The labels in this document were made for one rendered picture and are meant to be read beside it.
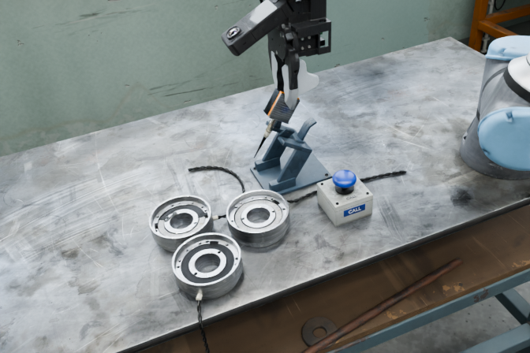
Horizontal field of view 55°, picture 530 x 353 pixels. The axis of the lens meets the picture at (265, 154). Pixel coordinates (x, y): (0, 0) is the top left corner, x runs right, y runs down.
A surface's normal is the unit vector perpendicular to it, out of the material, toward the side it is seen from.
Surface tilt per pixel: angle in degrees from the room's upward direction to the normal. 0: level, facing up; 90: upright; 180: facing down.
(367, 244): 0
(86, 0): 90
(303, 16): 90
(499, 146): 97
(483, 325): 0
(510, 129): 97
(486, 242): 0
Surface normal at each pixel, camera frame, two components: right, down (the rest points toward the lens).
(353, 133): -0.09, -0.80
